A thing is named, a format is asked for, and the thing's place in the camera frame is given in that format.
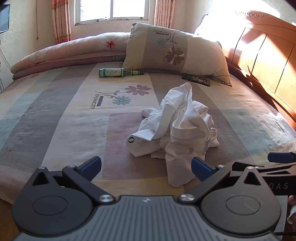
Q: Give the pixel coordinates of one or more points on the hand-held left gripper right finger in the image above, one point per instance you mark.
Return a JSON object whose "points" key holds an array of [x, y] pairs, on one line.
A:
{"points": [[201, 169]]}

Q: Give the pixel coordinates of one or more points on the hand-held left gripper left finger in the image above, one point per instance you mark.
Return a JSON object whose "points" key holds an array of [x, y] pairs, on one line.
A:
{"points": [[91, 168]]}

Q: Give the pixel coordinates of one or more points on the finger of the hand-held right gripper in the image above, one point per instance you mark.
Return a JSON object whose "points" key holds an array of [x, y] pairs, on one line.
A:
{"points": [[279, 157], [272, 169]]}

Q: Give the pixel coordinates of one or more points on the white printed t-shirt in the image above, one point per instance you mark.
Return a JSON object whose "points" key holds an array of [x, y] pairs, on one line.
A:
{"points": [[143, 143]]}

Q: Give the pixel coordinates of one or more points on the person's right hand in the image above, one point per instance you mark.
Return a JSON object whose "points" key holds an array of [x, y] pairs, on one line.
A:
{"points": [[292, 213]]}

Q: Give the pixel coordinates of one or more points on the dark phone with cartoon case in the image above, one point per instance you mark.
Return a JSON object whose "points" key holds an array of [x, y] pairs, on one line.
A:
{"points": [[196, 80]]}

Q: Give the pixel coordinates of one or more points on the green glass bottle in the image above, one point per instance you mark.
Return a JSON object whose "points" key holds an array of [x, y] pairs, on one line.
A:
{"points": [[111, 72]]}

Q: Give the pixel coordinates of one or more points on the wooden headboard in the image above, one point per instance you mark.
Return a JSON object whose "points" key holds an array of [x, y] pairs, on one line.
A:
{"points": [[266, 58]]}

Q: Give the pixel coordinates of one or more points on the folded pink floral quilt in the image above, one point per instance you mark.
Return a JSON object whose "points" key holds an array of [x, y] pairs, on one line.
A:
{"points": [[69, 53]]}

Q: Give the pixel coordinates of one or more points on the floral patchwork pillow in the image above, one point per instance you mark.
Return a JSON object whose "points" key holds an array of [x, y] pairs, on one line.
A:
{"points": [[185, 46]]}

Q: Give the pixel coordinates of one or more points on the pink patterned curtain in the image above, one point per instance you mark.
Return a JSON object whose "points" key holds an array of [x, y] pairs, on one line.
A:
{"points": [[164, 14], [61, 20]]}

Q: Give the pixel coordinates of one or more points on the window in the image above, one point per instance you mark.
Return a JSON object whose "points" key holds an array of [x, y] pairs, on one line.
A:
{"points": [[115, 9]]}

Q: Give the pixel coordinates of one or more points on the wall television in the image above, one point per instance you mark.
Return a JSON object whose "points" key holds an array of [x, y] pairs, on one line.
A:
{"points": [[4, 18]]}

